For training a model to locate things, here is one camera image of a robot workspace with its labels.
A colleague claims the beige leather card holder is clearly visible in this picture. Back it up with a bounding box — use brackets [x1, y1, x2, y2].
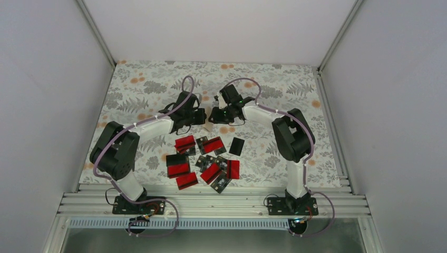
[202, 106, 213, 132]

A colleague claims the black logo card bottom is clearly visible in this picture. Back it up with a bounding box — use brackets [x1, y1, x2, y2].
[210, 174, 231, 194]

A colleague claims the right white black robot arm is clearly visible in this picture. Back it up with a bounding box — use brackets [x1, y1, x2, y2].
[209, 84, 315, 215]

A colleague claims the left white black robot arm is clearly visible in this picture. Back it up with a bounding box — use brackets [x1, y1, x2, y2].
[90, 91, 207, 213]

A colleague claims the red card upper left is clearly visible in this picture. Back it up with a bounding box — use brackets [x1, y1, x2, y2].
[174, 135, 196, 153]

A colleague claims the plain black card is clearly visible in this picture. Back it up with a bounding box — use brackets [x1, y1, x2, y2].
[228, 137, 245, 156]

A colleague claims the red black card centre top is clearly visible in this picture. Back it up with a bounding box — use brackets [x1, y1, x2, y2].
[196, 137, 227, 155]

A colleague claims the black chip cards cluster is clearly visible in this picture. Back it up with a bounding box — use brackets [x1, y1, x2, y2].
[195, 155, 228, 172]

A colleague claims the black red card left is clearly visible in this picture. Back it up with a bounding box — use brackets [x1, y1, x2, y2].
[166, 154, 191, 178]

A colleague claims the red card right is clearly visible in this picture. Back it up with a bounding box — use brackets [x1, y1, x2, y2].
[226, 160, 240, 179]

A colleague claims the red card bottom centre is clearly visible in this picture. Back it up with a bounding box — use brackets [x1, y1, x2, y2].
[200, 163, 221, 184]

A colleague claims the red card bottom left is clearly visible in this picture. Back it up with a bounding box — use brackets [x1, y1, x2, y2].
[176, 172, 198, 190]

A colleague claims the floral patterned table mat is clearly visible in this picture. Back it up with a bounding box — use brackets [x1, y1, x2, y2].
[92, 60, 341, 188]

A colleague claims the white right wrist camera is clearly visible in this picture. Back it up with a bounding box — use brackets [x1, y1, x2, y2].
[215, 94, 227, 109]

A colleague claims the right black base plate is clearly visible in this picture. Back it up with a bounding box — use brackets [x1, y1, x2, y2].
[266, 197, 319, 216]

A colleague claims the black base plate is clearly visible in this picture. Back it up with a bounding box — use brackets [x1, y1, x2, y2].
[266, 197, 319, 216]
[112, 196, 166, 215]

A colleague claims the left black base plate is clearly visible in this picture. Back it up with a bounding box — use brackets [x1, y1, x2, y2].
[112, 196, 166, 215]

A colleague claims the aluminium rail frame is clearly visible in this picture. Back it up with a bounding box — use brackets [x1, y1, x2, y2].
[44, 184, 382, 252]

